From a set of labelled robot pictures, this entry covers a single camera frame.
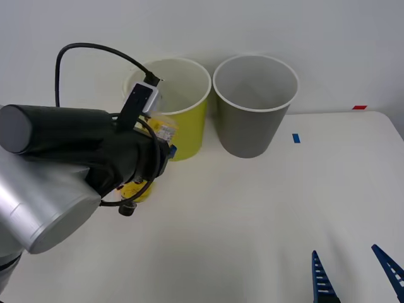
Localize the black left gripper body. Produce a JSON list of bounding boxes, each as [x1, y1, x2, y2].
[[86, 116, 171, 198]]

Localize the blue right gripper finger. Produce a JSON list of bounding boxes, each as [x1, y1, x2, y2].
[[311, 250, 342, 303], [371, 244, 404, 299]]

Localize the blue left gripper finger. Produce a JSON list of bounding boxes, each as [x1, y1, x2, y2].
[[163, 143, 178, 160]]

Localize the yellow drink can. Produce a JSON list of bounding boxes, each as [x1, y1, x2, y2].
[[119, 113, 179, 203]]

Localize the yellow-green plastic bin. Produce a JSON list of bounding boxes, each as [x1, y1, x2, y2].
[[122, 57, 212, 162]]

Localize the grey plastic bin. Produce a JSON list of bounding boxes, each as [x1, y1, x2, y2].
[[212, 54, 300, 159]]

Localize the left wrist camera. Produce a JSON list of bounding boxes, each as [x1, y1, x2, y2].
[[118, 82, 160, 133]]

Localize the black camera cable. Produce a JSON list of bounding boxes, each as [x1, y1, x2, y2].
[[55, 42, 160, 218]]

